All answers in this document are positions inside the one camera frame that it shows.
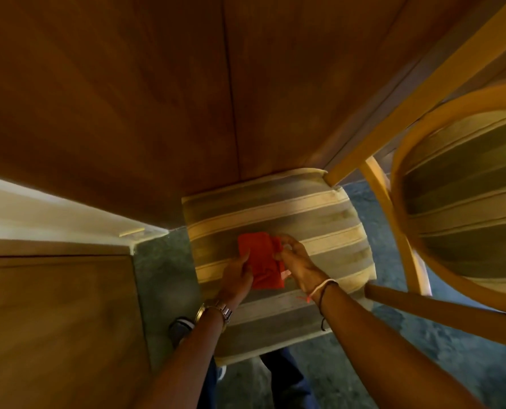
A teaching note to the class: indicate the person's left hand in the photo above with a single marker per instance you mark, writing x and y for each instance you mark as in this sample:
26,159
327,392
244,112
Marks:
234,280

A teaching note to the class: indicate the person's right hand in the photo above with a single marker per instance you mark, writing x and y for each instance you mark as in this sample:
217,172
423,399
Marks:
300,264

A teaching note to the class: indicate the person's left thumb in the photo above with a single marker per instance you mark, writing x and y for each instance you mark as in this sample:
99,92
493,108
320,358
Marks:
246,263

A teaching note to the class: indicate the person's right thumb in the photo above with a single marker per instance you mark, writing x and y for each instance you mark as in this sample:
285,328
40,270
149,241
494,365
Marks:
279,255

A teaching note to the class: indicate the red cloth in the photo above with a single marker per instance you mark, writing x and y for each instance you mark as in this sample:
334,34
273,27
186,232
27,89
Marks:
262,259

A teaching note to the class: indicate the person's left forearm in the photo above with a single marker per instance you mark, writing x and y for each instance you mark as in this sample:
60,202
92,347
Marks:
189,362

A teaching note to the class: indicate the person's right forearm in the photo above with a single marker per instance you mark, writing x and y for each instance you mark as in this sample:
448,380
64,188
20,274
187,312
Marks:
385,349

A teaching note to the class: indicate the silver wristwatch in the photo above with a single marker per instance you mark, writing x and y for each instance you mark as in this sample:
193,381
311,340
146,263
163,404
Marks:
219,311

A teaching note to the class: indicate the striped chair seat cushion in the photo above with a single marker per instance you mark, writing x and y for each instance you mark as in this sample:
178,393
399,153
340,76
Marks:
321,217

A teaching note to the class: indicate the dark shoe with white sole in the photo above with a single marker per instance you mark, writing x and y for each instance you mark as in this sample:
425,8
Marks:
179,330

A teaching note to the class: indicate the person's blue trousers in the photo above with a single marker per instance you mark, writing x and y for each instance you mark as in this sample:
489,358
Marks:
287,383

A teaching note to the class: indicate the striped chair back cushion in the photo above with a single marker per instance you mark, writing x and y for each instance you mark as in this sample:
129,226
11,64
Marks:
466,200

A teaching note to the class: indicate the wooden cabinet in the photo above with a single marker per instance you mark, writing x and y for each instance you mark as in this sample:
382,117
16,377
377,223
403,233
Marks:
57,332

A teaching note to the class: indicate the white ledge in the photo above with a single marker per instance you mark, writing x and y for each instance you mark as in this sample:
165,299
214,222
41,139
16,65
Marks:
44,217

